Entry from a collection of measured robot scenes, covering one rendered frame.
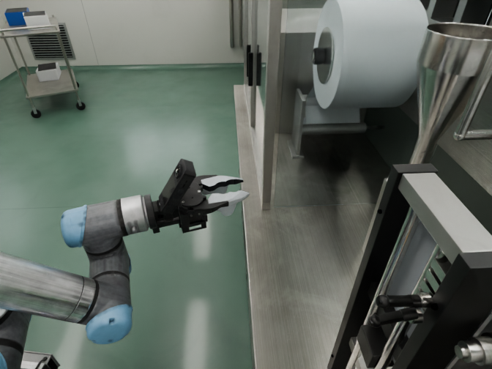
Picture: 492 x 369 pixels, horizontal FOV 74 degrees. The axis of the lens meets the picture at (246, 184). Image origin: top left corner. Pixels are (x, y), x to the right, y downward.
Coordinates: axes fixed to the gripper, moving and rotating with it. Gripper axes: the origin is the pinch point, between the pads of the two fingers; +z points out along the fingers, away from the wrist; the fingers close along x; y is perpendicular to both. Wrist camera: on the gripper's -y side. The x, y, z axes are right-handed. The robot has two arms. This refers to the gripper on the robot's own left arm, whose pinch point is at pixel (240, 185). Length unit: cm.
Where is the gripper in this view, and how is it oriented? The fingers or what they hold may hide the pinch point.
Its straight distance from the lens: 70.5
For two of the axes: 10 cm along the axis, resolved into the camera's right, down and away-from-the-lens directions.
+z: 9.4, -2.0, 2.6
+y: -0.5, 7.1, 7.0
